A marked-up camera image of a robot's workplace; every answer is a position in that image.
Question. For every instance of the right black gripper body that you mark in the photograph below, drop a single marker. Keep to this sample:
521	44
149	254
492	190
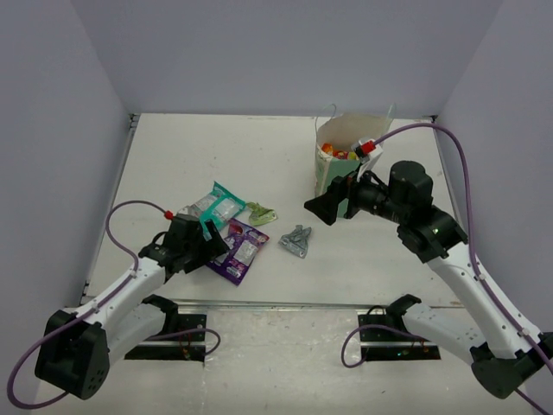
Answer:
368	196

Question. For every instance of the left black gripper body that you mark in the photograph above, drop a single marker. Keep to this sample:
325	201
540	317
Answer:
195	244

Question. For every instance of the purple snack packet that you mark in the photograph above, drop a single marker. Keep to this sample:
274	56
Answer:
244	242

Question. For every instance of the orange snack packet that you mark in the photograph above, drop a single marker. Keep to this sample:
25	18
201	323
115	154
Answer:
328	149

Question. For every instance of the red chips bag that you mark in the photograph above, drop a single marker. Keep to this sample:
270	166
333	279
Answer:
344	155

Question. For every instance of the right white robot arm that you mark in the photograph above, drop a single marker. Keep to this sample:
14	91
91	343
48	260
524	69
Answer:
503	348

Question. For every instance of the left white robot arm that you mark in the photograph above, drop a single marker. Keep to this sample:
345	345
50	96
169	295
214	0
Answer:
82	345

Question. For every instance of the green paper bag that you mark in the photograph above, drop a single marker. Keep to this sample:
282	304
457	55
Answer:
341	132

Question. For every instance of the teal snack packet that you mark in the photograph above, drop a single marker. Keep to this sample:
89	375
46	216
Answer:
219	205

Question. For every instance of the silver foil wrapper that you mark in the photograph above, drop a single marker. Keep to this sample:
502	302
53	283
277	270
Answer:
296	241

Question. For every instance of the small green wrapper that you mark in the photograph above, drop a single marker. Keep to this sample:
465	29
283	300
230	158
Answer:
260	215

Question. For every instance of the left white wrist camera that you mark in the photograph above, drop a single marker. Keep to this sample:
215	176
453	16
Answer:
187	210

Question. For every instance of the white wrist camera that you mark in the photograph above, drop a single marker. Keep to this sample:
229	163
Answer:
368	153
187	210

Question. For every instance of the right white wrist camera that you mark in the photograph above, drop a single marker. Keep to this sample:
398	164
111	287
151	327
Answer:
368	153

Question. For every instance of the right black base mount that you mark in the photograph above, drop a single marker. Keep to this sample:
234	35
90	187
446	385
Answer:
383	345

